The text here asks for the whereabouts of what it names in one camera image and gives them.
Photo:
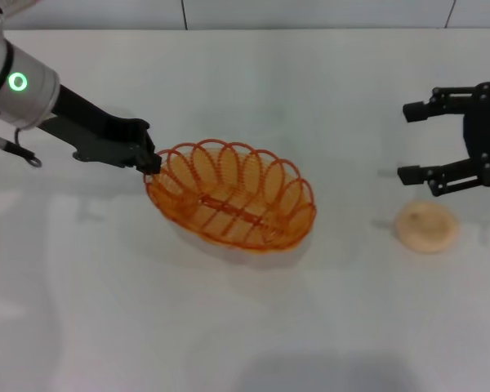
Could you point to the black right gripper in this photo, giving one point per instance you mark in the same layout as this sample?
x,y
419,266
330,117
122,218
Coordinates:
x,y
488,134

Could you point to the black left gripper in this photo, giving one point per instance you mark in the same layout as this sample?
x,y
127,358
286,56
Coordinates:
x,y
102,134

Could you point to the round beige bread bun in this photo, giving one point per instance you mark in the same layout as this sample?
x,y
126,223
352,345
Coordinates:
x,y
426,226

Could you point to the orange woven plastic basket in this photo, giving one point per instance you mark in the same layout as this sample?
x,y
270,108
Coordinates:
x,y
232,204

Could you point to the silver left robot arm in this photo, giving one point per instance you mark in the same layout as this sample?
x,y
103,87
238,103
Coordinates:
x,y
20,94

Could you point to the white tablecloth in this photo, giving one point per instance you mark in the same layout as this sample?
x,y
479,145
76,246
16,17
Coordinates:
x,y
228,318

